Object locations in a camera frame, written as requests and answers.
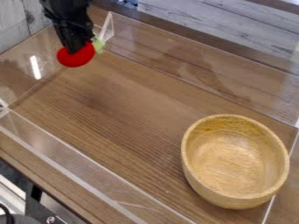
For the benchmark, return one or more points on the clear acrylic barrier wall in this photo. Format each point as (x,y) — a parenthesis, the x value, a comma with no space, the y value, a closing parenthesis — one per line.
(93,132)

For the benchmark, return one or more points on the wooden bowl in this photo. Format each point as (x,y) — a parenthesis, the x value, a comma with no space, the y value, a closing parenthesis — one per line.
(233,161)

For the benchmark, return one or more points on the black table leg bracket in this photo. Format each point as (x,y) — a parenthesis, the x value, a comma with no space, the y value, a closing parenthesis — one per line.
(36,210)

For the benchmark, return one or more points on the clear acrylic corner bracket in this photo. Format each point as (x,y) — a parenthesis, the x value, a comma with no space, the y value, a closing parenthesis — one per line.
(104,32)

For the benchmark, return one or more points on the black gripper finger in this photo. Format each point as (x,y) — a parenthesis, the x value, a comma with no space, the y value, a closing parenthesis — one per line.
(73,39)

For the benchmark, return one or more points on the red plush tomato toy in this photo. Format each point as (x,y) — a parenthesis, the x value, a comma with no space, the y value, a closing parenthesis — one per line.
(81,57)

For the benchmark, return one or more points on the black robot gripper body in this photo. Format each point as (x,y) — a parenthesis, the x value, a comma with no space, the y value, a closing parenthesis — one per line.
(69,17)

